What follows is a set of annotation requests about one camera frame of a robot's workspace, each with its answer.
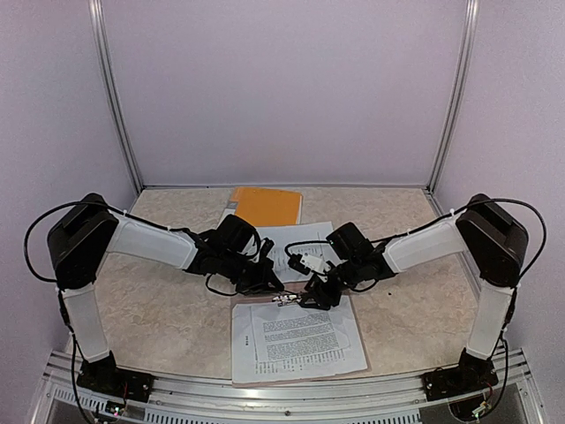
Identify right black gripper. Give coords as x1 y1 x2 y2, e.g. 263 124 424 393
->
299 256 364 310

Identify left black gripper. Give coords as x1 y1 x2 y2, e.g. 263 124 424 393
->
218 251 283 297

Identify metal clip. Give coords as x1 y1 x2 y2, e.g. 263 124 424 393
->
272 293 302 307

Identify white printed paper sheets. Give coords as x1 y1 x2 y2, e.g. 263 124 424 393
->
257 222 340 284

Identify remaining white paper stack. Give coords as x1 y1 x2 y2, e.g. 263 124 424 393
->
230 299 370 385

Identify translucent grey plastic sheet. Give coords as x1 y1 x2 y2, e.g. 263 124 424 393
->
230 289 372 390

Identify orange file folder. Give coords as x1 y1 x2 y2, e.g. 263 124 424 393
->
220 186 303 227

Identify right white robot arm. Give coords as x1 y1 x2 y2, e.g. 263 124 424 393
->
299 193 529 392

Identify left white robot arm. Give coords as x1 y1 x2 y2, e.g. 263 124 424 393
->
47 193 283 393

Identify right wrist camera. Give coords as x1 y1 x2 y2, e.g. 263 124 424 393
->
288 254 331 276

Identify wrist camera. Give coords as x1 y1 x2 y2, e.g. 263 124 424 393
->
258 238 275 261
288 254 331 276

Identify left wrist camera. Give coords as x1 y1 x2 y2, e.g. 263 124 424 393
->
258 238 275 261

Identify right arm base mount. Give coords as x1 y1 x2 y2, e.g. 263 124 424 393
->
422 367 499 401

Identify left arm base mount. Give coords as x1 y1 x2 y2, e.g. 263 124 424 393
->
77 364 154 403

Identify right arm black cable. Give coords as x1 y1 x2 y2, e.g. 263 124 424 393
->
283 199 547 354

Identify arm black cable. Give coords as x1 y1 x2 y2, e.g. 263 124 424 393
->
23 201 266 297
283 199 547 354

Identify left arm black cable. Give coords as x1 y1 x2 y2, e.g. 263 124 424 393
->
23 201 266 297

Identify front aluminium rail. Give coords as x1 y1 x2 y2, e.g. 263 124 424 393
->
39 348 544 424

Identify left aluminium frame post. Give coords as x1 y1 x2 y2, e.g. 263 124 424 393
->
88 0 145 194

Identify aluminium frame post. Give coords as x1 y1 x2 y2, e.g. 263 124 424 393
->
426 0 479 196
88 0 145 194

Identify right aluminium frame post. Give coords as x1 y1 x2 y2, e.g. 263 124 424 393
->
426 0 479 196

